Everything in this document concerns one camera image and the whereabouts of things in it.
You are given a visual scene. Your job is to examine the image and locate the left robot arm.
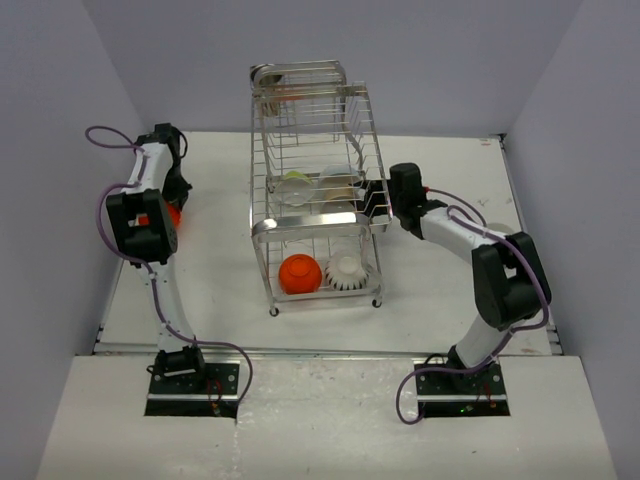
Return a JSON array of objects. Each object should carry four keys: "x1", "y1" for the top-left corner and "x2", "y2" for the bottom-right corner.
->
[{"x1": 103, "y1": 123, "x2": 208, "y2": 393}]

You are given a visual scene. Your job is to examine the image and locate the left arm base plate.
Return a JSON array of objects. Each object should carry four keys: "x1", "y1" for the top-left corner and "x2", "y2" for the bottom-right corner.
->
[{"x1": 144, "y1": 362, "x2": 241, "y2": 419}]

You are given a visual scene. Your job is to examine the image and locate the orange bowl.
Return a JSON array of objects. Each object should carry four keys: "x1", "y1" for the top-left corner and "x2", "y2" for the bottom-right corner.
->
[
  {"x1": 137, "y1": 203, "x2": 182, "y2": 230},
  {"x1": 278, "y1": 254, "x2": 323, "y2": 295}
]

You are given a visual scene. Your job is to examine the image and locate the metal cutlery holder cup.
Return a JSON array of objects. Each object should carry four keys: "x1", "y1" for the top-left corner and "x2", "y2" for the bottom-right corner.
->
[{"x1": 249, "y1": 64, "x2": 283, "y2": 117}]

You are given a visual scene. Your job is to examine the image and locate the cream flower pattern bowl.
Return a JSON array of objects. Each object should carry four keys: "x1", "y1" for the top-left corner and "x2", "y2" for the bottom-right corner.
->
[{"x1": 486, "y1": 222, "x2": 516, "y2": 237}]

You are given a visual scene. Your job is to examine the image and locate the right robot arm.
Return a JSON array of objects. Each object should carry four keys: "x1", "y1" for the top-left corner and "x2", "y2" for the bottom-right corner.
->
[{"x1": 355, "y1": 163, "x2": 552, "y2": 393}]

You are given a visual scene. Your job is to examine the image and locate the black and white striped bowl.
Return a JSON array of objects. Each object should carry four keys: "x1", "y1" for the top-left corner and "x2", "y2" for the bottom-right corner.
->
[{"x1": 325, "y1": 251, "x2": 369, "y2": 291}]

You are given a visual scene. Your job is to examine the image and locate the stainless steel dish rack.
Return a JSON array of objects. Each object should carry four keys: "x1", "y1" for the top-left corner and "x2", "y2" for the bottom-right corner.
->
[{"x1": 249, "y1": 60, "x2": 391, "y2": 316}]

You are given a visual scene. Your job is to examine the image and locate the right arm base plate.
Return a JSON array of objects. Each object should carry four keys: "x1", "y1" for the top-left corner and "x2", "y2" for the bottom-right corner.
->
[{"x1": 415, "y1": 363, "x2": 510, "y2": 419}]

